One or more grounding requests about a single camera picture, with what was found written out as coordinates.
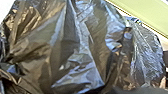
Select black plastic trash bag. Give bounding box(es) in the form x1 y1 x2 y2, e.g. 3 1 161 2
0 0 168 94

